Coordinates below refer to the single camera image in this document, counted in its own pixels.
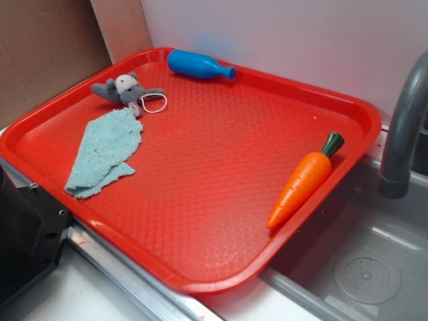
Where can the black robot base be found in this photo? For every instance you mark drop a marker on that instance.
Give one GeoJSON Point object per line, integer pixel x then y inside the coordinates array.
{"type": "Point", "coordinates": [34, 225]}

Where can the gray plush animal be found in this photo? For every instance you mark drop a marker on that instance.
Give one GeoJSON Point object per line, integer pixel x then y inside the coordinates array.
{"type": "Point", "coordinates": [127, 91]}

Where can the red plastic tray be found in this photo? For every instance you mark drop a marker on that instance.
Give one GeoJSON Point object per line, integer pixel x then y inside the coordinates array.
{"type": "Point", "coordinates": [208, 171]}

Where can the orange plastic carrot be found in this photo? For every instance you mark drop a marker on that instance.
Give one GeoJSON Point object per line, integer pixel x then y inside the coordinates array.
{"type": "Point", "coordinates": [307, 177]}

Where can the blue plastic bottle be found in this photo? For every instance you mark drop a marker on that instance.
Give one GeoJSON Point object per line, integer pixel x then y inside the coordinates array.
{"type": "Point", "coordinates": [198, 65]}

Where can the light blue cloth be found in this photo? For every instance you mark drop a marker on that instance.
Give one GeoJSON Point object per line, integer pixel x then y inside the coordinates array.
{"type": "Point", "coordinates": [108, 142]}

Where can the gray toy faucet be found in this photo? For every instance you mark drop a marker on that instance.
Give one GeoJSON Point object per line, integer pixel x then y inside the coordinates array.
{"type": "Point", "coordinates": [406, 145]}

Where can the gray plastic sink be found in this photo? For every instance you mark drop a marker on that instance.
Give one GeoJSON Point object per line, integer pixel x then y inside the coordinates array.
{"type": "Point", "coordinates": [359, 256]}

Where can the brown cardboard panel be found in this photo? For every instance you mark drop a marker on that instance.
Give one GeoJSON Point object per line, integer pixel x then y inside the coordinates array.
{"type": "Point", "coordinates": [48, 47]}

